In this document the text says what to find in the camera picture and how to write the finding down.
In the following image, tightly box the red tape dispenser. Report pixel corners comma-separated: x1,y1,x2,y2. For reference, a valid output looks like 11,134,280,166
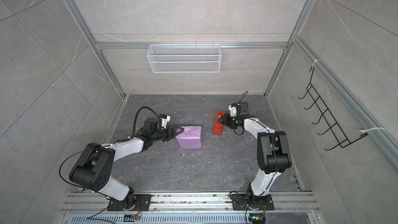
212,111,225,135

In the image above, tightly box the pink wrapping paper sheet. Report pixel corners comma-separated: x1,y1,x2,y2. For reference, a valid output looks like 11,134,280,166
176,126,203,149

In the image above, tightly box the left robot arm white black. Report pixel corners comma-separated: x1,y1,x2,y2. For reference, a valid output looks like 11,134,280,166
68,118,184,204

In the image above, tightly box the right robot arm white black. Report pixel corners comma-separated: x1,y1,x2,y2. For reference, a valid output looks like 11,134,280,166
215,102,292,210

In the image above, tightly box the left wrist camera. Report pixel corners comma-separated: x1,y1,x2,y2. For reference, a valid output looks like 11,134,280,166
160,114,171,129

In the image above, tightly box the white wire mesh basket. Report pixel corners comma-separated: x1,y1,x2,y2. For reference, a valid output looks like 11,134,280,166
147,44,222,73

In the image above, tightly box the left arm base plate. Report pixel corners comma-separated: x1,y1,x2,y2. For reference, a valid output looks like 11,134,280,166
107,194,152,211

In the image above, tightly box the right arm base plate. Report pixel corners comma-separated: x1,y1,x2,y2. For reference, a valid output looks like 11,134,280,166
229,191,275,211

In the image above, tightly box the black wire hook rack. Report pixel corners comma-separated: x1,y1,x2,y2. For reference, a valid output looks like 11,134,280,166
298,67,368,151

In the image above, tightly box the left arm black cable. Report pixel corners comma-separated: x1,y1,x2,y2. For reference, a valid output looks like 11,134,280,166
58,106,161,189

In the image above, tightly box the aluminium rail base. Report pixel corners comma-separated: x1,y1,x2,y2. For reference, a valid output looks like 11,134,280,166
59,191,324,224

